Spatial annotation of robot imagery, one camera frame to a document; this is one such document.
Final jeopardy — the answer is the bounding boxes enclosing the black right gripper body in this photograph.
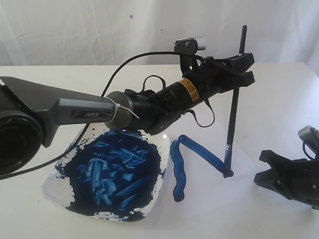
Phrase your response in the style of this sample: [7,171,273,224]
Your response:
[283,159,319,209]

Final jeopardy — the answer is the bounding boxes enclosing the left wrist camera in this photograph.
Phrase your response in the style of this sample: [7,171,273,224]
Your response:
[174,37,206,55]

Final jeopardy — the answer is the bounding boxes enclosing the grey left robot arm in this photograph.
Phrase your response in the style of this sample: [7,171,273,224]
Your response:
[0,53,255,179]

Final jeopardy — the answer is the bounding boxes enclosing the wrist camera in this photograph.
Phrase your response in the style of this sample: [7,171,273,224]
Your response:
[174,37,206,55]
[298,125,319,145]

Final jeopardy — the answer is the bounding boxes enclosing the white paper sheet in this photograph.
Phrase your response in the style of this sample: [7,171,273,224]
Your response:
[147,109,285,226]

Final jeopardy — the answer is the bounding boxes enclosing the black left camera cable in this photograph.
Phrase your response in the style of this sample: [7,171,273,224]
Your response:
[0,49,215,180]

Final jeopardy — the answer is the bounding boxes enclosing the white backdrop curtain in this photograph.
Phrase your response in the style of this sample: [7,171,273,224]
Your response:
[0,0,319,71]

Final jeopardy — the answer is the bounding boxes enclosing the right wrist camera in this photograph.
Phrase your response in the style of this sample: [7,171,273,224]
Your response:
[298,125,319,145]

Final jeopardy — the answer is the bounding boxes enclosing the black right camera cable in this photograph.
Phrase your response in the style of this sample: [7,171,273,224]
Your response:
[300,140,319,160]

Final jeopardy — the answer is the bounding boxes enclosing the black paintbrush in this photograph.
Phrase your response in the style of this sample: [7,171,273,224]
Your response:
[223,25,247,178]

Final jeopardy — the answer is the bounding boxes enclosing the white square plate blue paint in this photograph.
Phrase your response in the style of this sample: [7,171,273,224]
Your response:
[42,123,170,222]

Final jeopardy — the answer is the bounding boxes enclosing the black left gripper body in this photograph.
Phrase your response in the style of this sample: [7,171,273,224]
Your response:
[171,57,230,110]

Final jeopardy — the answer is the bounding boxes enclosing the black camera cable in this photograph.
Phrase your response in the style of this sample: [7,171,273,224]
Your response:
[0,49,215,180]
[300,140,319,160]

